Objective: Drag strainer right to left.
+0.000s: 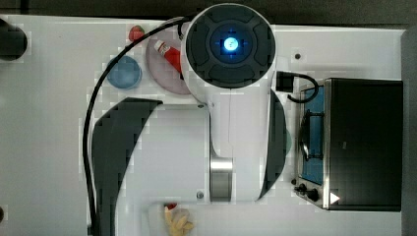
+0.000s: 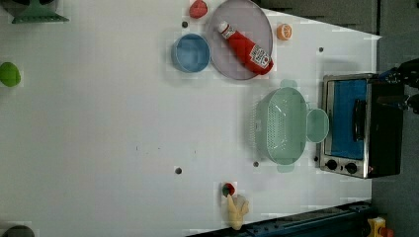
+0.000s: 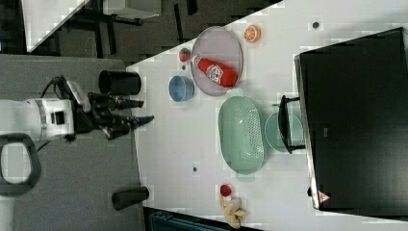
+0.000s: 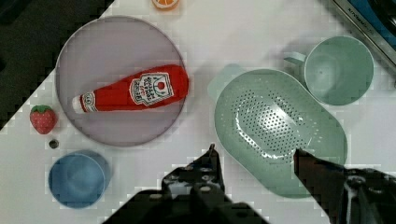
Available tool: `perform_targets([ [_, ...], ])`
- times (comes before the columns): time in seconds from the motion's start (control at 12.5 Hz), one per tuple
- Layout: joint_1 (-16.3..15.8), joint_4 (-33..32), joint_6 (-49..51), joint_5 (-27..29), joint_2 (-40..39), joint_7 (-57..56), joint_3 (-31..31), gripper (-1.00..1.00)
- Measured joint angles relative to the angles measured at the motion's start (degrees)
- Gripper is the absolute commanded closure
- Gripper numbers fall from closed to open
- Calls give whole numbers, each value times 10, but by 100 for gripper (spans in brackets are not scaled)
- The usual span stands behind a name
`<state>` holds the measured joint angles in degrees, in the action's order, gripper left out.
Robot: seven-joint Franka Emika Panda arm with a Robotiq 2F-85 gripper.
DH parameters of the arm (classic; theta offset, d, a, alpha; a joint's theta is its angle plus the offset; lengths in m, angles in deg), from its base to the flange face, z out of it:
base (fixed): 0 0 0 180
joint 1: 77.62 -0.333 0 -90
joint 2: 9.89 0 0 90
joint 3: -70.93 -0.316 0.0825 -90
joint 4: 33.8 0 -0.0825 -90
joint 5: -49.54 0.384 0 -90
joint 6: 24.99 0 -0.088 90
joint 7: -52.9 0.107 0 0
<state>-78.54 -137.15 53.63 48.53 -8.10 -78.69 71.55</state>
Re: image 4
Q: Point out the green plastic strainer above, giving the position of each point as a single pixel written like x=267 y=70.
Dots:
x=263 y=116

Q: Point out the red strawberry toy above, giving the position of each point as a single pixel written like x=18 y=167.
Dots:
x=43 y=118

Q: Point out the orange slice toy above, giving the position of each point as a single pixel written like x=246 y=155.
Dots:
x=165 y=4

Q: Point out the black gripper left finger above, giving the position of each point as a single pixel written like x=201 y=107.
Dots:
x=206 y=170

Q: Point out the green plastic mug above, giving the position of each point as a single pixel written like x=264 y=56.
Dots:
x=337 y=71

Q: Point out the blue plastic bowl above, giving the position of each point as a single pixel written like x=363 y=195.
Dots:
x=79 y=179

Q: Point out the black toaster oven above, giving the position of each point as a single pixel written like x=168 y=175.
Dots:
x=375 y=20

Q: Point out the red ketchup bottle toy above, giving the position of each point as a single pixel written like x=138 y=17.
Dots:
x=155 y=87

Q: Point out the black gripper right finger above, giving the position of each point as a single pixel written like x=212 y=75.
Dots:
x=348 y=196

